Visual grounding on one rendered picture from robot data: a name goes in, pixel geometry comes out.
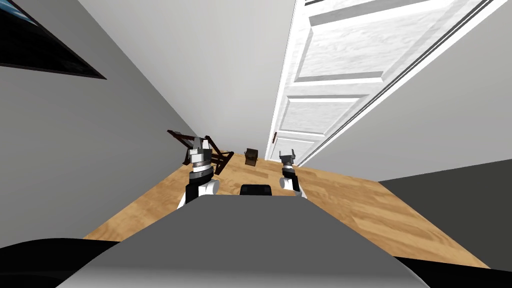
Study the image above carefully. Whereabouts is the white panelled door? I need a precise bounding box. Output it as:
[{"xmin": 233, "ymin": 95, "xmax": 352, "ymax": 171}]
[{"xmin": 265, "ymin": 0, "xmax": 487, "ymax": 166}]

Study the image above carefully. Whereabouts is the dark framed wall picture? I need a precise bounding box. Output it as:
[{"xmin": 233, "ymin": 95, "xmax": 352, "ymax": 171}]
[{"xmin": 0, "ymin": 0, "xmax": 108, "ymax": 81}]

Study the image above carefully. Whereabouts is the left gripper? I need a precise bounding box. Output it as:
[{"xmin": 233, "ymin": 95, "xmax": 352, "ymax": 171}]
[{"xmin": 187, "ymin": 136, "xmax": 213, "ymax": 165}]

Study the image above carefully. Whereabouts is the dark brown wooden chair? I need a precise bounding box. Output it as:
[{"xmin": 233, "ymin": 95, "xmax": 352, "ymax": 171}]
[{"xmin": 166, "ymin": 128, "xmax": 235, "ymax": 176}]

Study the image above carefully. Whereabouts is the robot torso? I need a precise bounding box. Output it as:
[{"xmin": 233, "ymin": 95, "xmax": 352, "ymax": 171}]
[{"xmin": 55, "ymin": 183, "xmax": 431, "ymax": 288}]

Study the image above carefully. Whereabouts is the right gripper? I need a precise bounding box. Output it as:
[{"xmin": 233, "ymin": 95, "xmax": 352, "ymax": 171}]
[{"xmin": 278, "ymin": 148, "xmax": 297, "ymax": 167}]

